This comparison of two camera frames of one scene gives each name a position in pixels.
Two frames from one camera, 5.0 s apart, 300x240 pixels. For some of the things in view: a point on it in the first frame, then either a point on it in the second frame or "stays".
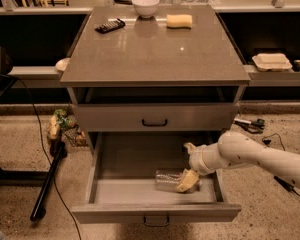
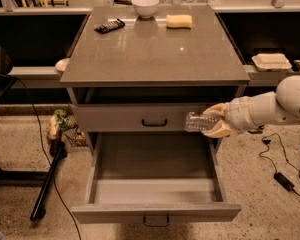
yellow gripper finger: (189, 178) -> (221, 129)
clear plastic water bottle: (169, 179) -> (193, 121)
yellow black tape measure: (299, 65) stays
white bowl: (145, 5) stays
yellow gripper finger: (190, 147) -> (222, 108)
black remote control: (110, 26) stays
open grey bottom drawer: (121, 187) stays
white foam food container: (272, 62) stays
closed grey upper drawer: (159, 117) stays
